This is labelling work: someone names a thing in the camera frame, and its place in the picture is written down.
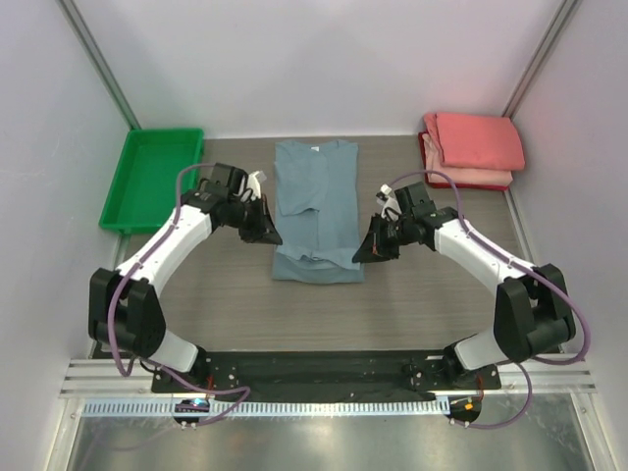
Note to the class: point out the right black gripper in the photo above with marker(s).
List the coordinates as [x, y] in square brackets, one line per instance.
[386, 235]

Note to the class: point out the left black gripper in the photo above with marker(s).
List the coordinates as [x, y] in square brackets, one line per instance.
[264, 231]

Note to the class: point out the blue grey t shirt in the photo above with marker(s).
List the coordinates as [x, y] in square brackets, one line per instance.
[317, 213]

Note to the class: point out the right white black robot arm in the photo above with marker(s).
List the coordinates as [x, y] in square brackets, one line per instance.
[531, 313]

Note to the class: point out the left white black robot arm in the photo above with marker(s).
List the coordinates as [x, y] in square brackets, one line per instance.
[124, 309]

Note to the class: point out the green plastic tray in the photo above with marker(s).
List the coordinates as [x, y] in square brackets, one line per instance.
[142, 192]

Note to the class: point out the light pink folded shirt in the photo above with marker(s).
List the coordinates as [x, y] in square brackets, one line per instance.
[460, 175]

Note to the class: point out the top coral folded shirt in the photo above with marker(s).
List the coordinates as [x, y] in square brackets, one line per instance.
[476, 141]

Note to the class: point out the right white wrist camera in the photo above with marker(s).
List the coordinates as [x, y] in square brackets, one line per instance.
[387, 200]

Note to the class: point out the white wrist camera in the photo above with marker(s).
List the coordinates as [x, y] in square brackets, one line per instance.
[254, 182]
[387, 200]

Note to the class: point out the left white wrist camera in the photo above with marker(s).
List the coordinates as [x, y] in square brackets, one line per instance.
[254, 182]

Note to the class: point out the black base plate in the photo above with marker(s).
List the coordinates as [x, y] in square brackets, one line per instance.
[368, 376]

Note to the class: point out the white slotted cable duct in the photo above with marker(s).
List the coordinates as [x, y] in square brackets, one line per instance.
[191, 408]

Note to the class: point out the aluminium rail frame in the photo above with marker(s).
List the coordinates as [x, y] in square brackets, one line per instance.
[550, 376]

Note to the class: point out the left aluminium corner post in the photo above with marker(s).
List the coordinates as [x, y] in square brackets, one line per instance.
[97, 59]

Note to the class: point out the aluminium corner post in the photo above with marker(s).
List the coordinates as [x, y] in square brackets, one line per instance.
[557, 26]
[97, 59]

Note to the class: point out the right aluminium corner post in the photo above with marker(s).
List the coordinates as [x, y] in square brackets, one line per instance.
[557, 26]

